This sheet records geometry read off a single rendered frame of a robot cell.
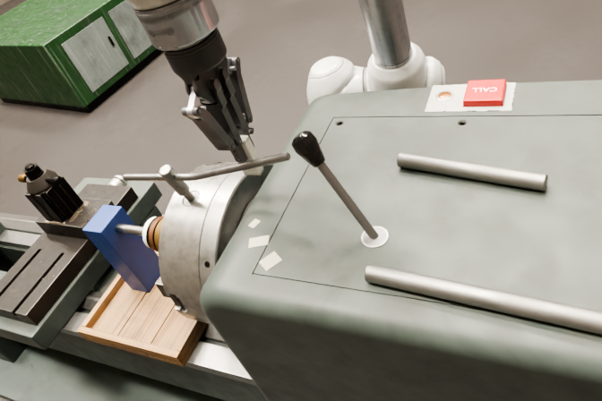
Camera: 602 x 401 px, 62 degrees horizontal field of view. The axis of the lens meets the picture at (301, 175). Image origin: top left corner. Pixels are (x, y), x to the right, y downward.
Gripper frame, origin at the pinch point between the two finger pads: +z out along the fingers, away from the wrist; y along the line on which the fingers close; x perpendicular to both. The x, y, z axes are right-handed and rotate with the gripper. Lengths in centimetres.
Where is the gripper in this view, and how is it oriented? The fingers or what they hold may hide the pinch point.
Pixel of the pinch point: (246, 155)
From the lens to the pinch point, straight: 76.6
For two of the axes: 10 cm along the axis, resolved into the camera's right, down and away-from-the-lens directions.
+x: 8.9, 0.5, -4.5
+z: 2.9, 7.1, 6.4
